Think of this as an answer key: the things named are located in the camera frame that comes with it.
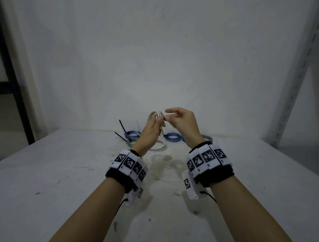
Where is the person's left forearm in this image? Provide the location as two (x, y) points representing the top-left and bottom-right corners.
(49, 178), (126, 242)

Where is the black camera cord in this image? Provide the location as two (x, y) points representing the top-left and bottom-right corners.
(200, 190), (217, 203)
(115, 198), (128, 216)

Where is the left black marker wristband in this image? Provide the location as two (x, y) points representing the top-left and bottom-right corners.
(105, 149), (149, 194)

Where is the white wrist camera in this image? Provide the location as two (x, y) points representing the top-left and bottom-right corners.
(123, 187), (145, 207)
(182, 171), (207, 200)

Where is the white tube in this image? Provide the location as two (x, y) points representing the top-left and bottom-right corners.
(149, 140), (168, 152)

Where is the black metal frame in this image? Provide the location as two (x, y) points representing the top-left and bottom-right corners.
(0, 12), (35, 146)

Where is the black marker wristband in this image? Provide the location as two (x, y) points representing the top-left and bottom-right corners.
(186, 142), (235, 188)
(105, 149), (149, 194)

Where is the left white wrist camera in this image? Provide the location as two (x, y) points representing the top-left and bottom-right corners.
(123, 187), (145, 207)

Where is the left black camera cord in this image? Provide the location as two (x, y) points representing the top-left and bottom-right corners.
(115, 198), (128, 216)

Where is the long black cable tie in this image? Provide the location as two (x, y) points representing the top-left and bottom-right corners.
(114, 132), (129, 143)

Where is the person's right forearm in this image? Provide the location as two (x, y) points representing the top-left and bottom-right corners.
(209, 176), (293, 242)

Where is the person's left hand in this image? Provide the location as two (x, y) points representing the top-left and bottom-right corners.
(134, 113), (166, 158)

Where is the right black camera cord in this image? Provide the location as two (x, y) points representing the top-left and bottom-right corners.
(200, 190), (217, 203)

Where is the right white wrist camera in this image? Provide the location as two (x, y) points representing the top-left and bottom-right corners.
(182, 171), (207, 200)

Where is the person's right hand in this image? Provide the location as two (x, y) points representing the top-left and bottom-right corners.
(164, 107), (206, 148)

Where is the grey shelf board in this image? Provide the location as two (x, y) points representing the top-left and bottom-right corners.
(279, 139), (319, 163)

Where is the white perforated shelf upright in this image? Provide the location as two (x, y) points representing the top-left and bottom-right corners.
(264, 0), (319, 148)

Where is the right black marker wristband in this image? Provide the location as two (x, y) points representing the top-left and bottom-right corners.
(186, 142), (235, 188)

